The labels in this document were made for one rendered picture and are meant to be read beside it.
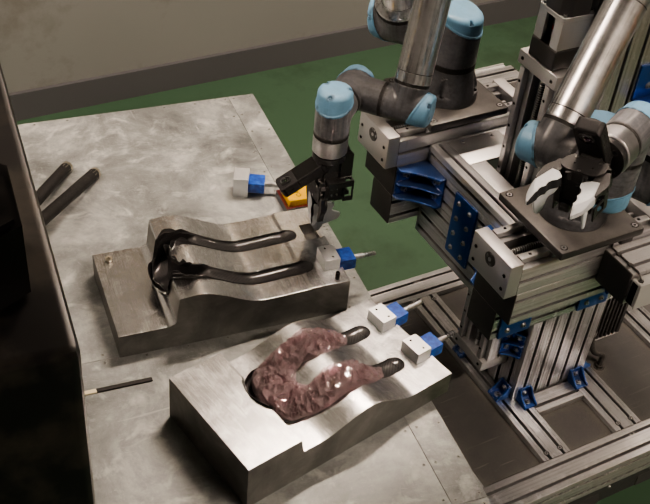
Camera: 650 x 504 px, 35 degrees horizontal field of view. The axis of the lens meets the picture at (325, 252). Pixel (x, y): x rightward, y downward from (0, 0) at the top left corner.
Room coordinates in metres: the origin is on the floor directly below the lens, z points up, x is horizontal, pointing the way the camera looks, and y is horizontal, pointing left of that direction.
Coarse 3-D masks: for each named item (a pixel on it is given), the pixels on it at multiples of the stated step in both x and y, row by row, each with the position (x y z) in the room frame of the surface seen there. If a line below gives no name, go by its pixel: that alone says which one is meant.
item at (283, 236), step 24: (168, 240) 1.68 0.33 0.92; (192, 240) 1.70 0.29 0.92; (216, 240) 1.73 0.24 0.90; (240, 240) 1.76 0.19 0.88; (264, 240) 1.77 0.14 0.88; (288, 240) 1.77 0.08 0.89; (168, 264) 1.61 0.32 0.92; (192, 264) 1.60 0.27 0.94; (288, 264) 1.69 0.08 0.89; (312, 264) 1.70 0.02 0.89; (168, 288) 1.56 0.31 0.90
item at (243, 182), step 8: (240, 168) 2.06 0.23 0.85; (248, 168) 2.06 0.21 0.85; (240, 176) 2.03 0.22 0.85; (248, 176) 2.03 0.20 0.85; (256, 176) 2.05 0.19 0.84; (264, 176) 2.06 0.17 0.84; (240, 184) 2.02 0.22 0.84; (248, 184) 2.02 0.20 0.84; (256, 184) 2.02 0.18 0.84; (264, 184) 2.03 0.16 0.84; (272, 184) 2.04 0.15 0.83; (240, 192) 2.02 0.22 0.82; (248, 192) 2.02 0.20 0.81; (256, 192) 2.02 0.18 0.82
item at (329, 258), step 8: (320, 248) 1.72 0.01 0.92; (328, 248) 1.72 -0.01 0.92; (344, 248) 1.74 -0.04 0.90; (320, 256) 1.70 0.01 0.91; (328, 256) 1.70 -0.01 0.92; (336, 256) 1.70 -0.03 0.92; (344, 256) 1.72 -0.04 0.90; (352, 256) 1.72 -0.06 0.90; (360, 256) 1.74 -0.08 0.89; (368, 256) 1.75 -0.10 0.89; (320, 264) 1.70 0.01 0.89; (328, 264) 1.68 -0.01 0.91; (336, 264) 1.69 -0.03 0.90; (344, 264) 1.70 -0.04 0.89; (352, 264) 1.71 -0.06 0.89
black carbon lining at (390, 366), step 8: (352, 328) 1.55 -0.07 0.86; (360, 328) 1.55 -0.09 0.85; (352, 336) 1.53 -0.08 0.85; (360, 336) 1.53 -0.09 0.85; (368, 336) 1.53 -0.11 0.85; (384, 360) 1.47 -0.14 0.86; (392, 360) 1.47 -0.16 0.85; (400, 360) 1.47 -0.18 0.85; (256, 368) 1.39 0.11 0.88; (384, 368) 1.45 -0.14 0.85; (392, 368) 1.45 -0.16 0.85; (400, 368) 1.45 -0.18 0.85; (248, 376) 1.37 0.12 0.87; (384, 376) 1.42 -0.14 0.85; (248, 384) 1.35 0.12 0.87; (248, 392) 1.29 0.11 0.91; (256, 400) 1.27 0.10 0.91; (272, 408) 1.26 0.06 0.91
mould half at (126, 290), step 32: (160, 224) 1.72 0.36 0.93; (192, 224) 1.75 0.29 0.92; (224, 224) 1.80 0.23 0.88; (256, 224) 1.81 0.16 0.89; (288, 224) 1.82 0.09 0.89; (96, 256) 1.68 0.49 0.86; (128, 256) 1.69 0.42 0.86; (192, 256) 1.63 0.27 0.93; (224, 256) 1.68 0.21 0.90; (256, 256) 1.71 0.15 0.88; (288, 256) 1.72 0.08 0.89; (128, 288) 1.59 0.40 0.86; (192, 288) 1.53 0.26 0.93; (224, 288) 1.56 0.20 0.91; (256, 288) 1.61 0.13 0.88; (288, 288) 1.62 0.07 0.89; (320, 288) 1.63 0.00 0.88; (128, 320) 1.50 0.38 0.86; (160, 320) 1.51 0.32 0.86; (192, 320) 1.51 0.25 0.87; (224, 320) 1.54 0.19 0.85; (256, 320) 1.57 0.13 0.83; (288, 320) 1.60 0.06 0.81; (128, 352) 1.45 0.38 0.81
